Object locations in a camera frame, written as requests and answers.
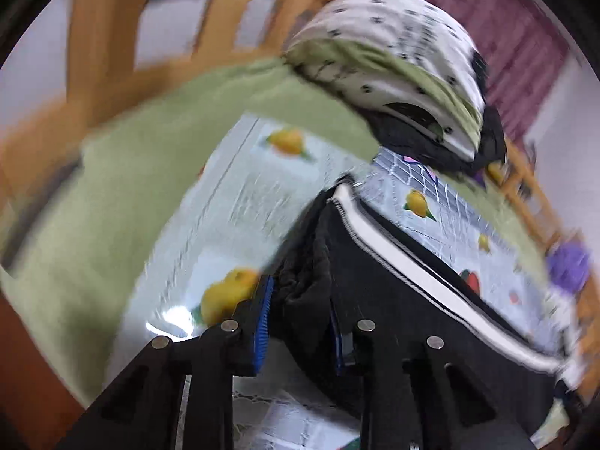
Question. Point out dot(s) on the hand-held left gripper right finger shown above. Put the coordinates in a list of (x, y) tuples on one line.
[(338, 344)]

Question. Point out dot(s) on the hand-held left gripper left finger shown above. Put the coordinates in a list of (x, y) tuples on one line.
[(261, 321)]

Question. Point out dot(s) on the black pants with white waistband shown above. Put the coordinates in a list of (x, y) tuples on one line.
[(375, 262)]

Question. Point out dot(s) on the fruit print checked cloth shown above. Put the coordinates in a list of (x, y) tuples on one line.
[(243, 197)]

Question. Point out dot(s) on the green bed sheet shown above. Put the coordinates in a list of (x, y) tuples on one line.
[(117, 197)]

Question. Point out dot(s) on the purple cushion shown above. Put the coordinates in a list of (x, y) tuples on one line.
[(479, 179)]

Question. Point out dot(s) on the purple plush toy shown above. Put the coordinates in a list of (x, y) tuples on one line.
[(569, 265)]

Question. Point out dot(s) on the black jacket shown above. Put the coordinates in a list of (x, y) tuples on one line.
[(492, 143)]

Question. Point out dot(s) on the folded white green flowered quilt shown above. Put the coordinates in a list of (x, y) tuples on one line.
[(389, 33)]

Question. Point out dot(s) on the maroon curtain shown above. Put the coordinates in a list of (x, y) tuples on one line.
[(515, 56)]

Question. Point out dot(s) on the wooden bed frame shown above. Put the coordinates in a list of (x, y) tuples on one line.
[(93, 33)]

